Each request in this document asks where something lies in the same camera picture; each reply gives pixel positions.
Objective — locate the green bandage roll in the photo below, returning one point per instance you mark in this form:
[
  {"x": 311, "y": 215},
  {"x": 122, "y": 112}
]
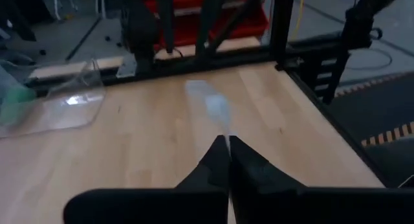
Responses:
[{"x": 17, "y": 101}]

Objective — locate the black aluminium table frame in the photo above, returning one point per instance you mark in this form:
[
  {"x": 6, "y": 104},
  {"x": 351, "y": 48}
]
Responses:
[{"x": 281, "y": 29}]

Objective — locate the clear plastic bin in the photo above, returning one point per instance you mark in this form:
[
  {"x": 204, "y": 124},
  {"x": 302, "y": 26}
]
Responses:
[{"x": 64, "y": 107}]

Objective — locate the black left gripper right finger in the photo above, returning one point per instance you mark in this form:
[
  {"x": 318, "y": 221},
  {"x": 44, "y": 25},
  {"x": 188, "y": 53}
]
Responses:
[{"x": 284, "y": 204}]

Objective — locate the black striped floor mat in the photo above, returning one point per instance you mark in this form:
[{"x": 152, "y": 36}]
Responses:
[{"x": 381, "y": 114}]

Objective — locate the black equipment stand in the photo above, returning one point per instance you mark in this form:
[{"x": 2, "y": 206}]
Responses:
[{"x": 359, "y": 26}]

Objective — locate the clear plastic bag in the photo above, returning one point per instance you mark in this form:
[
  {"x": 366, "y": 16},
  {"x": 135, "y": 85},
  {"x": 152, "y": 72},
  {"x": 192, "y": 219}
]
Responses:
[{"x": 216, "y": 104}]

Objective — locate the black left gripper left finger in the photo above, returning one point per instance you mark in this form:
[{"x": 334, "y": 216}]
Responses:
[{"x": 161, "y": 206}]

